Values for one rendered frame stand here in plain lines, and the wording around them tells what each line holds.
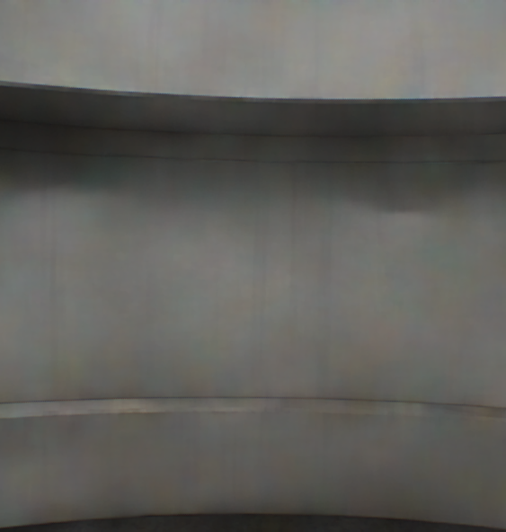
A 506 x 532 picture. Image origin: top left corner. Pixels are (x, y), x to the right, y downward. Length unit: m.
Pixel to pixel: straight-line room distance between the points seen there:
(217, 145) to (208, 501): 0.38
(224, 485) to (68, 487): 0.16
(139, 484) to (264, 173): 0.35
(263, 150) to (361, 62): 0.14
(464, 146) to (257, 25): 0.25
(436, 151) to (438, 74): 0.11
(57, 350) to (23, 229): 0.13
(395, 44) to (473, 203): 0.19
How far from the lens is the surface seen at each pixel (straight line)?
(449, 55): 0.44
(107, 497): 0.50
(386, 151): 0.50
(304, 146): 0.49
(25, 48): 0.43
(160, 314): 0.47
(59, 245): 0.48
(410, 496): 0.51
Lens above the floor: 0.26
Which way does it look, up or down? level
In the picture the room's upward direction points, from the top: 1 degrees clockwise
